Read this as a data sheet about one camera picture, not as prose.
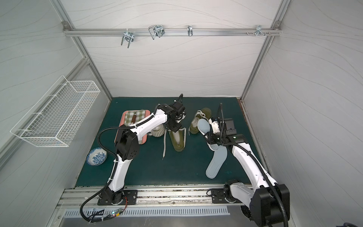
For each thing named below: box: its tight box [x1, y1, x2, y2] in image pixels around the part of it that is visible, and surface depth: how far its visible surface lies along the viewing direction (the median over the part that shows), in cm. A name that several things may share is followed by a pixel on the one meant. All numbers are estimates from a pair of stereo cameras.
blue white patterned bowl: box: [86, 147, 108, 166], surface depth 88 cm
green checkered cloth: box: [124, 109, 146, 127], surface depth 110 cm
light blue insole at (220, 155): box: [205, 143, 228, 179], surface depth 86 cm
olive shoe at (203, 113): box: [188, 107, 212, 135], surface depth 103 cm
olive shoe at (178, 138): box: [162, 127, 187, 161], surface depth 94 cm
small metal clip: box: [187, 24, 194, 37], surface depth 80 cm
